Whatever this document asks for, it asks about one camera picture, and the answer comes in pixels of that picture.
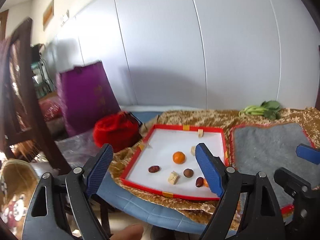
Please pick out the beige crumbly pastry piece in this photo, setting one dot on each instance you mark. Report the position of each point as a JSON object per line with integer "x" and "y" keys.
{"x": 173, "y": 178}

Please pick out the brown longan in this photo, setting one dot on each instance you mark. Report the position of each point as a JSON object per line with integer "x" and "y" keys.
{"x": 188, "y": 173}

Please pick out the clear plastic bag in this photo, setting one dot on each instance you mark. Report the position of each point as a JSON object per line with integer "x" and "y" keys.
{"x": 75, "y": 150}

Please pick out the red tray with white inside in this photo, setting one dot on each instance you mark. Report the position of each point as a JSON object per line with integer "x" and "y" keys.
{"x": 165, "y": 145}

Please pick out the red patterned cloth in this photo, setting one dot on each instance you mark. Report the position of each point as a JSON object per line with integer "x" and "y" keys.
{"x": 51, "y": 108}

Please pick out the purple gift bag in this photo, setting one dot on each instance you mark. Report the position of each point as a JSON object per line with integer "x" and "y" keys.
{"x": 85, "y": 100}

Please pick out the dark red date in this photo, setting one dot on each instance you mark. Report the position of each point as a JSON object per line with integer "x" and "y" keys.
{"x": 199, "y": 182}
{"x": 153, "y": 169}

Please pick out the small orange mandarin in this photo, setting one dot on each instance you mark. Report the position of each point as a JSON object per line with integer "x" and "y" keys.
{"x": 179, "y": 157}
{"x": 205, "y": 183}

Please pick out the cluttered metal shelf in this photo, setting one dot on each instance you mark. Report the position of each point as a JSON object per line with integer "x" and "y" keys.
{"x": 41, "y": 72}

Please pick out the dark wooden chair frame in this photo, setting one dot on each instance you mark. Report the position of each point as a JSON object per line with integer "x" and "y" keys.
{"x": 22, "y": 92}

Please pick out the person's left hand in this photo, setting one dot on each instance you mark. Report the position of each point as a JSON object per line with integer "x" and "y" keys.
{"x": 133, "y": 232}

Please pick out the small beige pastry piece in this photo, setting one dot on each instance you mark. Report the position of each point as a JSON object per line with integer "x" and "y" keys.
{"x": 200, "y": 133}
{"x": 193, "y": 150}

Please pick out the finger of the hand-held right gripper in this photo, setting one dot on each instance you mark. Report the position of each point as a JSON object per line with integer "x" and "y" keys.
{"x": 303, "y": 200}
{"x": 308, "y": 153}

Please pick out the wooden wall picture frame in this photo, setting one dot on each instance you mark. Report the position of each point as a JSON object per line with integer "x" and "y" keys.
{"x": 48, "y": 15}

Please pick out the gold brown patterned blanket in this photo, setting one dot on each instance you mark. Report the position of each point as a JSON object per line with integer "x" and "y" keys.
{"x": 175, "y": 117}

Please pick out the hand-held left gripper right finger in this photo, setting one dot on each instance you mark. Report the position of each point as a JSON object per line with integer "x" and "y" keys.
{"x": 210, "y": 172}

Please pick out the leafy green bok choy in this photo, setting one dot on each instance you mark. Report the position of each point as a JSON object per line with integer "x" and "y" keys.
{"x": 262, "y": 108}

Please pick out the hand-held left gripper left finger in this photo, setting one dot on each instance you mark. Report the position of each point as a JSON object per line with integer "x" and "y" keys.
{"x": 96, "y": 175}

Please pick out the grey mat with red edge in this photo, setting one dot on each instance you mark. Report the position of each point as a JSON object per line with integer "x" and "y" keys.
{"x": 262, "y": 150}

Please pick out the white wall switch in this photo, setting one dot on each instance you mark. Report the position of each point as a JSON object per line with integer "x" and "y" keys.
{"x": 65, "y": 16}

